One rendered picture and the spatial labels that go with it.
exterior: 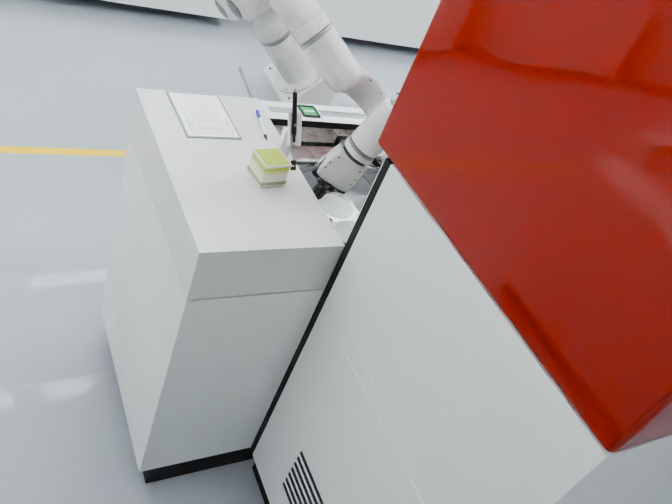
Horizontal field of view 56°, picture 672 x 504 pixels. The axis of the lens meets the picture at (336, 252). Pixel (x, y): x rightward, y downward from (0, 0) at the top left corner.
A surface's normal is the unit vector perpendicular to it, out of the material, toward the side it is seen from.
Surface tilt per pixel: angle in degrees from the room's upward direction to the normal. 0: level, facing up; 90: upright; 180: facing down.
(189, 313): 90
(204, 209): 0
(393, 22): 90
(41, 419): 0
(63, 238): 0
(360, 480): 90
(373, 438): 90
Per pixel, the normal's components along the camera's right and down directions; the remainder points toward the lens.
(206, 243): 0.33, -0.72
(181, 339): 0.40, 0.69
